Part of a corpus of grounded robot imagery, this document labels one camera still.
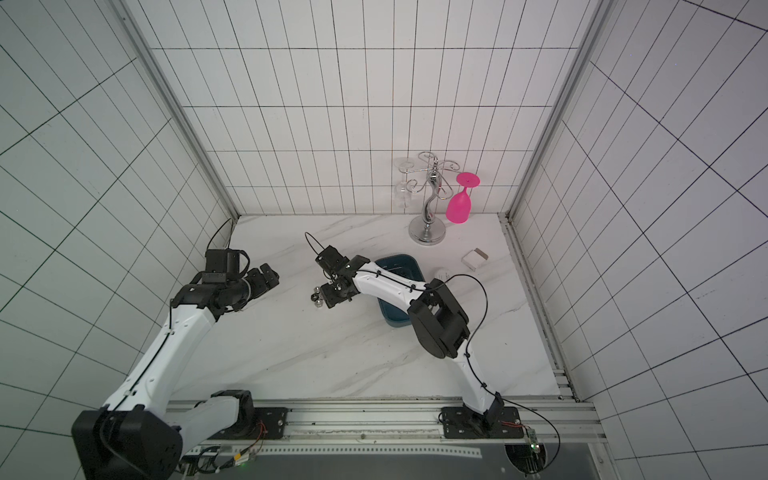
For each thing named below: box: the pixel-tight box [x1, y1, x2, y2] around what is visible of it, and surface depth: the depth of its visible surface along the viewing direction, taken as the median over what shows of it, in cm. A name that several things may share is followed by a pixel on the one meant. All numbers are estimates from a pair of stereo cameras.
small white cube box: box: [461, 247, 489, 271], surface depth 107 cm
